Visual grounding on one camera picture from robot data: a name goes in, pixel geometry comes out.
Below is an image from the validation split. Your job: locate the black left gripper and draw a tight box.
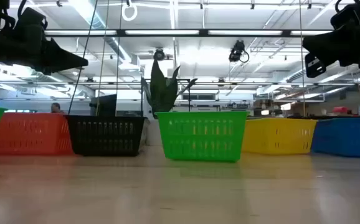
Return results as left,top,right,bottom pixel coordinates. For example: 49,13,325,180
11,24,89,75

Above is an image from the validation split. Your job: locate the orange plastic basket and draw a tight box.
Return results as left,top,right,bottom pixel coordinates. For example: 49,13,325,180
0,112,74,156

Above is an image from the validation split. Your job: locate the black plastic basket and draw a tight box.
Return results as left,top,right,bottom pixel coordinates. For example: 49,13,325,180
64,115,147,157

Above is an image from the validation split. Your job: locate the blue plastic basket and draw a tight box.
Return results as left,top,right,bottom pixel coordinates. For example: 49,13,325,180
311,117,360,158

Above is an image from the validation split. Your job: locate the yellow plastic basket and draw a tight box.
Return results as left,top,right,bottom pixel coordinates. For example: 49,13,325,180
242,118,318,156

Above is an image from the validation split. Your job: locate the thin vertical pole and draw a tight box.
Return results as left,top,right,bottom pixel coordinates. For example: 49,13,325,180
298,0,306,118

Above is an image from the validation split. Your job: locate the black slanted pole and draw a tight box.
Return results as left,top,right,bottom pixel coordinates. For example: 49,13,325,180
67,0,99,115

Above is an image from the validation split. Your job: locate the person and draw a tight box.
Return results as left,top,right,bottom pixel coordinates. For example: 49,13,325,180
50,102,65,114

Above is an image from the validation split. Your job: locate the black monitor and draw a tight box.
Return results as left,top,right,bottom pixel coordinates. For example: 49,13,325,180
89,94,118,118

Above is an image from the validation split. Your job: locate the dark background table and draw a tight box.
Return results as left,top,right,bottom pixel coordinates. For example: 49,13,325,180
287,114,336,121

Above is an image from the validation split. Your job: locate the green snake plant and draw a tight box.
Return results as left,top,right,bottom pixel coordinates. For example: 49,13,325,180
141,58,199,119

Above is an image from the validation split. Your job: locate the overhead light bar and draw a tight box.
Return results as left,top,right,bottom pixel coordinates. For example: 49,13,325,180
44,29,335,38

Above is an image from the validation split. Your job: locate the white plant pot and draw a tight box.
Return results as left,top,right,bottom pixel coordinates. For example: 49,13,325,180
145,119,163,147

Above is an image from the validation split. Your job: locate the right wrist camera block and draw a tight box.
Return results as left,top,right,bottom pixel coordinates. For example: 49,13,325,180
331,3,360,30

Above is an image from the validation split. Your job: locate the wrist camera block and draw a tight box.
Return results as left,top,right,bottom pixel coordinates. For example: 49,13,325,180
13,6,49,32
331,3,360,30

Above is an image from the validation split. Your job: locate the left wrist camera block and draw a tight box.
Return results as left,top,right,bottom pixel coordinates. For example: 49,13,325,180
13,6,49,32

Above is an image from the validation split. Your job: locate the thin dark hanging cable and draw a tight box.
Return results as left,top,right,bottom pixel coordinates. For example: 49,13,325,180
115,0,124,116

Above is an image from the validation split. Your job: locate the white cable ring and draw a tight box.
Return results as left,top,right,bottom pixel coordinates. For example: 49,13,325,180
121,0,138,22

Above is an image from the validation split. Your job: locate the black overhead rig camera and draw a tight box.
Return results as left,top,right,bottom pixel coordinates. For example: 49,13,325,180
229,39,250,63

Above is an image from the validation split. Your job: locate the round black ceiling camera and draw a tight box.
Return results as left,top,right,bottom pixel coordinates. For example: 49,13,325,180
153,48,166,62

